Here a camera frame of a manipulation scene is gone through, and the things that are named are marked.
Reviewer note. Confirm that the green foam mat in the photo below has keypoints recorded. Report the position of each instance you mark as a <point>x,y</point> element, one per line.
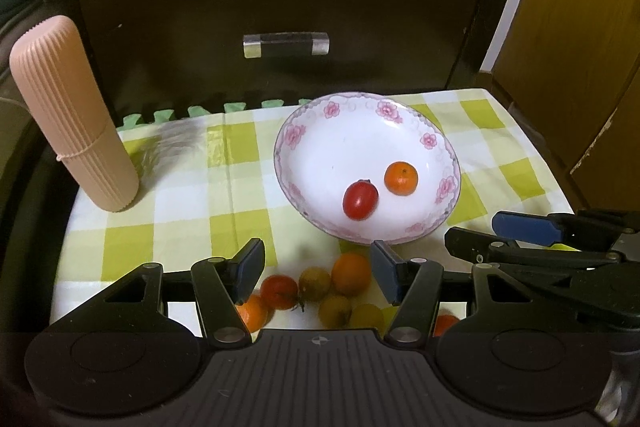
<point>200,111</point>

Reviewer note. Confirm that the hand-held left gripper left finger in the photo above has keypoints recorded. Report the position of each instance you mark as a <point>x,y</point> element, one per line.
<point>251,264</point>

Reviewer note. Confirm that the round red tomato with stem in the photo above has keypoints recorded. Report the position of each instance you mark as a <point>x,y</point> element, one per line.
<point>278,291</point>

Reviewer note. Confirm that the white floral bowl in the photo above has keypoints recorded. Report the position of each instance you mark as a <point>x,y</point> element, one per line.
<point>367,167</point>

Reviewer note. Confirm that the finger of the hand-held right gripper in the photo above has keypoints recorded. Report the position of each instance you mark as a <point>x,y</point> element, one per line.
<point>470,243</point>
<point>525,227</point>

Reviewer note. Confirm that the brown wooden wardrobe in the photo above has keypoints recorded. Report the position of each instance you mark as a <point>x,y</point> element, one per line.
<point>575,57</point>

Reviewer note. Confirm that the pink ribbed plastic case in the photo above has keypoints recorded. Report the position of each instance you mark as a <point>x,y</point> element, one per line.
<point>70,117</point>

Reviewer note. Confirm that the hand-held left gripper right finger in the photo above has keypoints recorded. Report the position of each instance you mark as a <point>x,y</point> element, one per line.
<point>385,269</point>

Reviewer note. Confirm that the small orange kumquat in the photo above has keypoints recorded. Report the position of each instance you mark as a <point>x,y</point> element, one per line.
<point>446,323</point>
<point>351,273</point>
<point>251,312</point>
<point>400,178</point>

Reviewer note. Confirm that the oval red cherry tomato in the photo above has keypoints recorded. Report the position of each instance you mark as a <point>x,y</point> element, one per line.
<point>360,200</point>

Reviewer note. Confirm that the green checkered tablecloth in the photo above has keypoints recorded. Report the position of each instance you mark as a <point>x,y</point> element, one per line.
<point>200,187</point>

